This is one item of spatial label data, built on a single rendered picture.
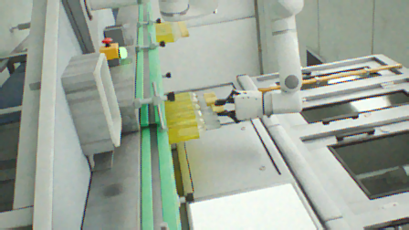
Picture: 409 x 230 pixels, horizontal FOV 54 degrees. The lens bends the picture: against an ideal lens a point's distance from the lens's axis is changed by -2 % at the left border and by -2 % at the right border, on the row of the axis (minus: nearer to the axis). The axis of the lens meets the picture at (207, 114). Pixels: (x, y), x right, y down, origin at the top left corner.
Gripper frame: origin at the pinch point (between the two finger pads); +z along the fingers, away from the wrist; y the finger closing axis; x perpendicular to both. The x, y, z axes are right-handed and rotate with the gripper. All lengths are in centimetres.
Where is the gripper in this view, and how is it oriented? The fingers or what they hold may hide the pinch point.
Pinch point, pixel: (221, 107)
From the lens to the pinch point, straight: 147.9
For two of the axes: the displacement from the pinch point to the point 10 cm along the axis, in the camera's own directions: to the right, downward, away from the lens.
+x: -1.1, 4.6, -8.8
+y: -1.3, -8.8, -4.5
